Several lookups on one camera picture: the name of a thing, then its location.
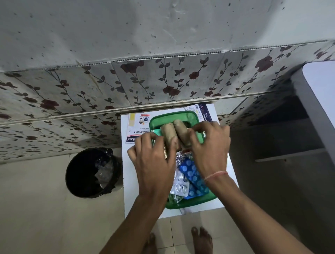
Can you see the person's left forearm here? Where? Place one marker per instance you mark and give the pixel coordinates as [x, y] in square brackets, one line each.
[136, 225]

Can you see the person's left foot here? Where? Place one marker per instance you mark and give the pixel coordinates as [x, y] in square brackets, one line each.
[150, 244]

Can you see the person's right forearm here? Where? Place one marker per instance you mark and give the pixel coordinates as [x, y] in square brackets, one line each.
[251, 219]

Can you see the red thread wristband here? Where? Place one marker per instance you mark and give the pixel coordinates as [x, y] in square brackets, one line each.
[216, 175]

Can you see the white shelf unit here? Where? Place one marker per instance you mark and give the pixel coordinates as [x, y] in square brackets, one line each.
[314, 104]

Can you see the green plastic container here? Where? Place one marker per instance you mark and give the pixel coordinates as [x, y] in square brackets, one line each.
[159, 120]

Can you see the person's left little finger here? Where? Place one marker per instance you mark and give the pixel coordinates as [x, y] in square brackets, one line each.
[131, 154]

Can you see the person's left hand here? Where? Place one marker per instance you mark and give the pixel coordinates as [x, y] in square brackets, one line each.
[154, 170]

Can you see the clear plastic trash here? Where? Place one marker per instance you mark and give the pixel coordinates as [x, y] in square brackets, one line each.
[104, 171]

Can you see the person's right thumb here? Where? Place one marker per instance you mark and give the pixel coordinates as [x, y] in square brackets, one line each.
[193, 140]

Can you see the person's foot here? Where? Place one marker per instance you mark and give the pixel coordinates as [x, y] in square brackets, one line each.
[150, 244]
[201, 240]

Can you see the white plaster box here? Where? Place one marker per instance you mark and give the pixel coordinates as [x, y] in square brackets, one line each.
[137, 128]

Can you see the crumpled silver foil strip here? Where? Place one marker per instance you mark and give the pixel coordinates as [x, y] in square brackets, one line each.
[182, 158]

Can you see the blue blister pack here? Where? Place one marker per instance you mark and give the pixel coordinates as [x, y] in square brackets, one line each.
[192, 174]

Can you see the silver blister pack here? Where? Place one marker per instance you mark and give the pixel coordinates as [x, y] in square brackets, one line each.
[180, 184]

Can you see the person's right foot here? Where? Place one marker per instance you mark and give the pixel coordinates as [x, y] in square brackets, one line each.
[201, 240]

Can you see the beige bandage roll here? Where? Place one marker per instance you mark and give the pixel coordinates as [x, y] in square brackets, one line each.
[168, 133]
[182, 130]

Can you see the person's left middle finger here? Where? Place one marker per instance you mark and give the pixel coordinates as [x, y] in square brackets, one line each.
[148, 142]

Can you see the white and blue medicine box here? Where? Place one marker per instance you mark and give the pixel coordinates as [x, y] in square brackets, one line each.
[200, 111]

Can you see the person's right hand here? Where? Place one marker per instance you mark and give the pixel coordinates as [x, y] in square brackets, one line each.
[212, 151]

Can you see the black trash bin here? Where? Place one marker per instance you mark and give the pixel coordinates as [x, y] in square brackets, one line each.
[83, 178]

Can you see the person's left thumb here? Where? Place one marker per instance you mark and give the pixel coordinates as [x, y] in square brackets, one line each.
[173, 155]

